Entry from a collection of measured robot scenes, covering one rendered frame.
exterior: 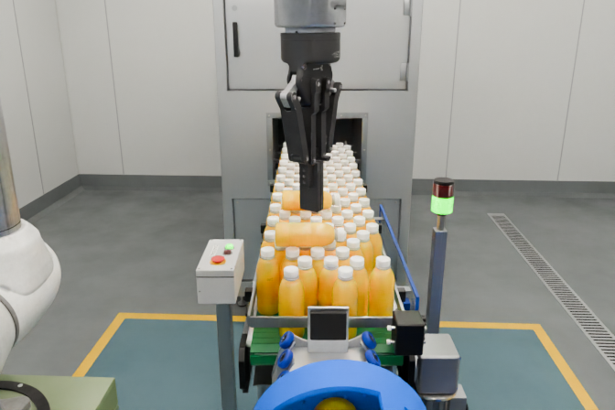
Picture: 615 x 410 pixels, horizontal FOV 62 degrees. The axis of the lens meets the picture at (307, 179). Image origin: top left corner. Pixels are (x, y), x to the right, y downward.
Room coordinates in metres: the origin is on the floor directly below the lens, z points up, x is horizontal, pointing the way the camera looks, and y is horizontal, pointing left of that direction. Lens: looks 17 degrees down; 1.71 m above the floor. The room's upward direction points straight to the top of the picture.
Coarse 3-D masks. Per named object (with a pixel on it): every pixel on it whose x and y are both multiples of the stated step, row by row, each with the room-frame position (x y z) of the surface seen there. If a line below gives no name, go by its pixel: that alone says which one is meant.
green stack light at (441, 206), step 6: (432, 198) 1.47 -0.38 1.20; (438, 198) 1.44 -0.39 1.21; (450, 198) 1.44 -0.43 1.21; (432, 204) 1.46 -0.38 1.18; (438, 204) 1.44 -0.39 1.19; (444, 204) 1.44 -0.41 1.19; (450, 204) 1.44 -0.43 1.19; (432, 210) 1.46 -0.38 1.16; (438, 210) 1.44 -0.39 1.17; (444, 210) 1.44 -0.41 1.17; (450, 210) 1.44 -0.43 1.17
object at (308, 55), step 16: (336, 32) 0.66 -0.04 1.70; (288, 48) 0.64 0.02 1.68; (304, 48) 0.63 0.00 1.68; (320, 48) 0.63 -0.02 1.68; (336, 48) 0.64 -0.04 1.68; (288, 64) 0.64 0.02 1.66; (304, 64) 0.63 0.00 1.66; (320, 64) 0.66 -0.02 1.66; (288, 80) 0.63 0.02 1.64; (304, 80) 0.63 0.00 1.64; (320, 80) 0.66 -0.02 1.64; (304, 96) 0.64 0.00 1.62; (320, 96) 0.66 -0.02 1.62
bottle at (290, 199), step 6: (282, 192) 1.64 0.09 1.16; (288, 192) 1.63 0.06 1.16; (294, 192) 1.64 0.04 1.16; (324, 192) 1.64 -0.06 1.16; (282, 198) 1.62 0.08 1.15; (288, 198) 1.62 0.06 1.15; (294, 198) 1.62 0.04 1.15; (324, 198) 1.62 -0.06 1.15; (330, 198) 1.63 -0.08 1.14; (282, 204) 1.62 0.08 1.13; (288, 204) 1.61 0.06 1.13; (294, 204) 1.61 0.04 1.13; (324, 204) 1.62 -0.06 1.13; (330, 204) 1.63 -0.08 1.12
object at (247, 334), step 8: (256, 296) 1.41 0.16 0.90; (256, 304) 1.36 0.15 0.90; (256, 312) 1.32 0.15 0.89; (248, 328) 1.24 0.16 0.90; (248, 336) 1.20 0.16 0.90; (240, 344) 1.16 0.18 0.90; (248, 344) 1.18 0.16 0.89; (240, 352) 1.14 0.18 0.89; (248, 352) 1.21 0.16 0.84; (240, 360) 1.13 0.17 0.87; (248, 360) 1.21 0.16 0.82; (408, 360) 1.14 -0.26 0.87; (240, 368) 1.13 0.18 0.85; (248, 368) 1.20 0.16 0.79; (256, 368) 1.32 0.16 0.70; (264, 368) 1.32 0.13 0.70; (272, 368) 1.32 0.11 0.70; (384, 368) 1.32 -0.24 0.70; (392, 368) 1.32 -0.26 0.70; (400, 368) 1.28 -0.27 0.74; (408, 368) 1.13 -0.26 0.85; (240, 376) 1.13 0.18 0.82; (248, 376) 1.19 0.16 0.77; (256, 376) 1.29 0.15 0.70; (264, 376) 1.29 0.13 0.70; (400, 376) 1.24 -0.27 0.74; (408, 376) 1.13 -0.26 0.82; (240, 384) 1.13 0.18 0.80; (248, 384) 1.20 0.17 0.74; (256, 384) 1.25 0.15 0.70; (264, 384) 1.25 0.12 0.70
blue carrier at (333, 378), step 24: (336, 360) 0.64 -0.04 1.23; (288, 384) 0.61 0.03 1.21; (312, 384) 0.59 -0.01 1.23; (336, 384) 0.59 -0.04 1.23; (360, 384) 0.59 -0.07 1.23; (384, 384) 0.60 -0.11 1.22; (408, 384) 0.64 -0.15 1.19; (264, 408) 0.60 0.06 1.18; (288, 408) 0.64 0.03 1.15; (312, 408) 0.64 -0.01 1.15; (360, 408) 0.64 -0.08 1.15; (384, 408) 0.55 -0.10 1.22; (408, 408) 0.58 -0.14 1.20
